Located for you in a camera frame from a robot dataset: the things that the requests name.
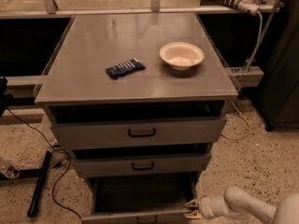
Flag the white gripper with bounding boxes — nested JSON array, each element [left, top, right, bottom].
[[184, 195, 222, 219]]

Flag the grey bottom drawer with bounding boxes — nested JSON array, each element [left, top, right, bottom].
[[81, 173, 196, 224]]

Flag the grey drawer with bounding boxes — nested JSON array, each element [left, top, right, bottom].
[[81, 173, 196, 224], [51, 118, 226, 150], [73, 153, 211, 177]]

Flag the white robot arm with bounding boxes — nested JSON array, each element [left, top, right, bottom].
[[184, 187, 299, 224]]

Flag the grey top drawer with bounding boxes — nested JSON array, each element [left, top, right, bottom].
[[51, 118, 226, 150]]

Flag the grey middle drawer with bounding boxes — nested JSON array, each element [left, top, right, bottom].
[[73, 153, 211, 177]]

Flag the grey drawer cabinet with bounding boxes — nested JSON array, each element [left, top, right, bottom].
[[34, 12, 239, 185]]

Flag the dark cabinet at right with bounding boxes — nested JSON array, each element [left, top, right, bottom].
[[254, 0, 299, 132]]

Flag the dark blue snack packet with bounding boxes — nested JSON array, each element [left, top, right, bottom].
[[106, 59, 146, 79]]

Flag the black metal floor bar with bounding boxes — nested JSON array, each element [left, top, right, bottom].
[[27, 151, 52, 217]]

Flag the white power strip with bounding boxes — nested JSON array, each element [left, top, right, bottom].
[[216, 0, 259, 16]]

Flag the black floor cable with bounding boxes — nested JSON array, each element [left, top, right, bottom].
[[6, 106, 84, 220]]

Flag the aluminium frame rail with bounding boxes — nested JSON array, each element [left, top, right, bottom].
[[226, 66, 263, 89]]

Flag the white power cable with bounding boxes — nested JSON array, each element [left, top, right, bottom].
[[239, 10, 264, 77]]

